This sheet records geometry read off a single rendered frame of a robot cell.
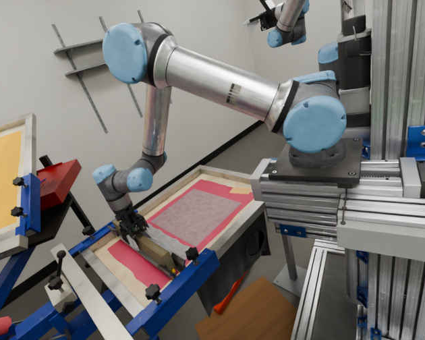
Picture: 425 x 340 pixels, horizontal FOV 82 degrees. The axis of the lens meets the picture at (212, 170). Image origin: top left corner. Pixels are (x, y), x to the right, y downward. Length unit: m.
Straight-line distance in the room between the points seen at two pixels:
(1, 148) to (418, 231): 1.84
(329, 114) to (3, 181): 1.52
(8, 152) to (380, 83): 1.72
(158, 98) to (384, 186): 0.65
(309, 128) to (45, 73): 2.67
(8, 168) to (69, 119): 1.37
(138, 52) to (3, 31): 2.44
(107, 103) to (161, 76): 2.50
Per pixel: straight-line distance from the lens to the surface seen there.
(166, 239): 1.09
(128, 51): 0.58
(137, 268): 1.06
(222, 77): 0.54
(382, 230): 0.67
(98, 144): 3.03
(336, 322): 1.63
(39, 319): 1.02
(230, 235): 0.94
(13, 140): 1.80
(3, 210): 1.53
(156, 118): 0.79
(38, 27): 3.02
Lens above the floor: 1.62
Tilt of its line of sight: 26 degrees down
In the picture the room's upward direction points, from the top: 17 degrees counter-clockwise
